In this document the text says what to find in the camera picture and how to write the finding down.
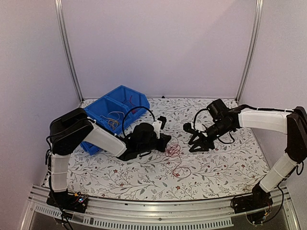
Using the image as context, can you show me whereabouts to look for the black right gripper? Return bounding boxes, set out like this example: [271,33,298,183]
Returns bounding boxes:
[189,120,232,152]

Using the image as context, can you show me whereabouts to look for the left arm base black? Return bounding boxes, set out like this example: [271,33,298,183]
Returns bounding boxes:
[47,190,89,213]

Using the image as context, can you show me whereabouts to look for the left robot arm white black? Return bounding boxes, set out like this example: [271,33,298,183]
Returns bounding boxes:
[45,108,171,208]

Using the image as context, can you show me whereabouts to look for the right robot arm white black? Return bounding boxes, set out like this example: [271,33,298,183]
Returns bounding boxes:
[183,99,307,209]

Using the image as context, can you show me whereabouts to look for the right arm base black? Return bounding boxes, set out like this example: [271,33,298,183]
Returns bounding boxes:
[230,184,273,225]

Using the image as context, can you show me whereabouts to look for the floral patterned table mat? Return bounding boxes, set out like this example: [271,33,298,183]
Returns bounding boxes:
[67,98,269,201]

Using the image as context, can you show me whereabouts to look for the blue three-compartment plastic bin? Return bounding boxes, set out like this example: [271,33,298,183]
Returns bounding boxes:
[80,85,151,157]

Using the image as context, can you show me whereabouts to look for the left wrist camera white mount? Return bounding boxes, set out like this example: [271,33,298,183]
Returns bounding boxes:
[153,116,166,139]

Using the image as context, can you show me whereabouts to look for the aluminium front rail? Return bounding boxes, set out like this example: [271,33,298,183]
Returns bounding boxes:
[21,185,301,230]

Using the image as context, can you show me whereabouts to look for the right aluminium frame post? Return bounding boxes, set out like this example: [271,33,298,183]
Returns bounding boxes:
[236,0,263,103]

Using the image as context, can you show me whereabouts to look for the aluminium frame post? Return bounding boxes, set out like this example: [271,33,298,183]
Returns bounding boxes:
[236,0,263,103]
[54,0,84,103]

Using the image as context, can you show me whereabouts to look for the left aluminium frame post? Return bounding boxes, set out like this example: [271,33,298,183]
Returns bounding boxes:
[54,0,84,103]

